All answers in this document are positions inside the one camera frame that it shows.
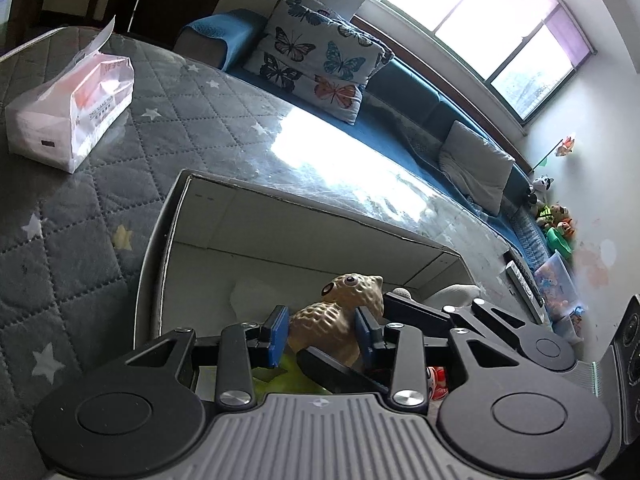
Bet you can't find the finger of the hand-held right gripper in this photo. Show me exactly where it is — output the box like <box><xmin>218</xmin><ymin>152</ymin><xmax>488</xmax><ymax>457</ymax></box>
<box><xmin>382</xmin><ymin>291</ymin><xmax>532</xmax><ymax>358</ymax></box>
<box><xmin>296</xmin><ymin>346</ymin><xmax>391</xmax><ymax>395</ymax></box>

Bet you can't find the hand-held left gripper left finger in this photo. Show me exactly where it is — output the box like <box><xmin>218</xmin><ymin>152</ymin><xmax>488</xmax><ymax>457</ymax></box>
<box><xmin>122</xmin><ymin>304</ymin><xmax>291</xmax><ymax>408</ymax></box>

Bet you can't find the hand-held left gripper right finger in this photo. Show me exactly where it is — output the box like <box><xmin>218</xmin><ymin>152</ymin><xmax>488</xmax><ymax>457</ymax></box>
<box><xmin>354</xmin><ymin>306</ymin><xmax>508</xmax><ymax>408</ymax></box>

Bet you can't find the white plush toy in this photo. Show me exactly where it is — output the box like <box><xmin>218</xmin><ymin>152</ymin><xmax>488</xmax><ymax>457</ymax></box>
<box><xmin>391</xmin><ymin>284</ymin><xmax>482</xmax><ymax>311</ymax></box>

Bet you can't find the beige peanut plush toy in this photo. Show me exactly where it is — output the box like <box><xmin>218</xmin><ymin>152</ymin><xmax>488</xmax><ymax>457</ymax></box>
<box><xmin>286</xmin><ymin>273</ymin><xmax>385</xmax><ymax>368</ymax></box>

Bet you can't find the green round toy figure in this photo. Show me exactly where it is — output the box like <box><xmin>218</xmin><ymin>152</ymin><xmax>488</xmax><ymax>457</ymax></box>
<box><xmin>252</xmin><ymin>352</ymin><xmax>331</xmax><ymax>396</ymax></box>

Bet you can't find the red plush toy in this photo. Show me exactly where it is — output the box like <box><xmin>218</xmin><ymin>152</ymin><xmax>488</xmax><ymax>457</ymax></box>
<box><xmin>426</xmin><ymin>366</ymin><xmax>447</xmax><ymax>400</ymax></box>

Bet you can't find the grey cardboard box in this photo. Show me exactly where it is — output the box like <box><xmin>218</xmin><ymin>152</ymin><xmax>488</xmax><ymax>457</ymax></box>
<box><xmin>134</xmin><ymin>169</ymin><xmax>483</xmax><ymax>396</ymax></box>

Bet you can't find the grey quilted desktop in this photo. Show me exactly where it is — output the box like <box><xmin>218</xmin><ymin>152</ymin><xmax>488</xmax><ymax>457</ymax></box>
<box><xmin>0</xmin><ymin>25</ymin><xmax>551</xmax><ymax>480</ymax></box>

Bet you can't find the small white box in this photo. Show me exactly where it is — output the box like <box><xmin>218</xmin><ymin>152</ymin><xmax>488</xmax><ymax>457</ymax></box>
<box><xmin>555</xmin><ymin>310</ymin><xmax>586</xmax><ymax>346</ymax></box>

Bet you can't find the silver remote control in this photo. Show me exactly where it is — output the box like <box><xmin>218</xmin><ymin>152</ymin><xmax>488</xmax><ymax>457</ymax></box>
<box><xmin>504</xmin><ymin>261</ymin><xmax>546</xmax><ymax>323</ymax></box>

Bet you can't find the black remote control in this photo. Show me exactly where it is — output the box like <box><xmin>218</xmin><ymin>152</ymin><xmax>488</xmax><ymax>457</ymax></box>
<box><xmin>510</xmin><ymin>255</ymin><xmax>546</xmax><ymax>306</ymax></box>

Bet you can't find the clear plastic container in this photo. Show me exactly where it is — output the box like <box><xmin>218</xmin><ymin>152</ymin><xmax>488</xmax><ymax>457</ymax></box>
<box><xmin>534</xmin><ymin>251</ymin><xmax>583</xmax><ymax>313</ymax></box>

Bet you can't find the grey pillow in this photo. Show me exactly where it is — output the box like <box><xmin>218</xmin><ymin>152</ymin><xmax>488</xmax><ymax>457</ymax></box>
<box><xmin>438</xmin><ymin>120</ymin><xmax>516</xmax><ymax>217</ymax></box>

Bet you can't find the yellow green plush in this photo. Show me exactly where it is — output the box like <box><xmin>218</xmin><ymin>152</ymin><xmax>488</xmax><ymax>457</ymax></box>
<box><xmin>536</xmin><ymin>203</ymin><xmax>563</xmax><ymax>228</ymax></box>

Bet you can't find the black and white plush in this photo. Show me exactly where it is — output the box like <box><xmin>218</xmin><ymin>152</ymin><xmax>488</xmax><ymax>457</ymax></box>
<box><xmin>529</xmin><ymin>175</ymin><xmax>555</xmax><ymax>206</ymax></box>

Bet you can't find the small toy on stick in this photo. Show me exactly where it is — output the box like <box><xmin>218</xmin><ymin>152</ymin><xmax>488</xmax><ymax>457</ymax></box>
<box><xmin>540</xmin><ymin>135</ymin><xmax>578</xmax><ymax>168</ymax></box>

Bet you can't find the teal sofa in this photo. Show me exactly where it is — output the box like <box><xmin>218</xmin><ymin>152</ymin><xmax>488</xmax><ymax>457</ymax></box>
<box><xmin>172</xmin><ymin>8</ymin><xmax>556</xmax><ymax>281</ymax></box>

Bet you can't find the large butterfly print pillow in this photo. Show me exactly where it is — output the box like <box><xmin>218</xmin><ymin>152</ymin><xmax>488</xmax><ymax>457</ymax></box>
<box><xmin>242</xmin><ymin>22</ymin><xmax>396</xmax><ymax>126</ymax></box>

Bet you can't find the window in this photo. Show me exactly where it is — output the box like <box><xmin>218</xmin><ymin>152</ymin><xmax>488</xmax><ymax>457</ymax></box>
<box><xmin>350</xmin><ymin>0</ymin><xmax>598</xmax><ymax>136</ymax></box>

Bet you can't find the white tissue pack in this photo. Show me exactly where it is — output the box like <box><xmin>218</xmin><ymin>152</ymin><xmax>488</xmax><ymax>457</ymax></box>
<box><xmin>5</xmin><ymin>15</ymin><xmax>136</xmax><ymax>175</ymax></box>

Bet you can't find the brown wooden door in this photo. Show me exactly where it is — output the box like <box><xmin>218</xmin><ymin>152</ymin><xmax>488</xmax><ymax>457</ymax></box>
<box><xmin>10</xmin><ymin>0</ymin><xmax>236</xmax><ymax>53</ymax></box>

